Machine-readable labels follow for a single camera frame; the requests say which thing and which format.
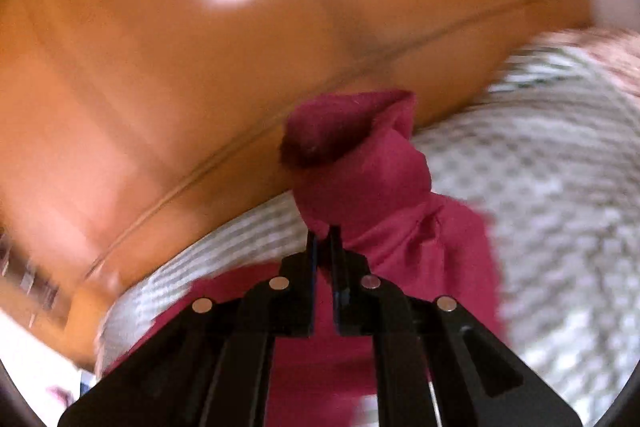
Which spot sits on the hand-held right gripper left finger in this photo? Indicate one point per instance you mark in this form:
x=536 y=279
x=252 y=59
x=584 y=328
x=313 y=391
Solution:
x=311 y=267

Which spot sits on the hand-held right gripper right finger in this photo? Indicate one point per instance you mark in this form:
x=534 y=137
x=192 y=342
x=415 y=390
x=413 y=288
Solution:
x=338 y=267

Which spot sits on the red garment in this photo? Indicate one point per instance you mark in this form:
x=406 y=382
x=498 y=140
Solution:
x=395 y=187

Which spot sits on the green checked bed sheet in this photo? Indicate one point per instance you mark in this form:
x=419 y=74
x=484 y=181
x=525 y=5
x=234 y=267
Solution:
x=525 y=207

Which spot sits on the wooden panelled cabinet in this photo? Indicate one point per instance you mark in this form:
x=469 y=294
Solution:
x=150 y=82

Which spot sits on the pink floral cloth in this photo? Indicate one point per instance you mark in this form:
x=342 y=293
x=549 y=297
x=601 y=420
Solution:
x=615 y=57

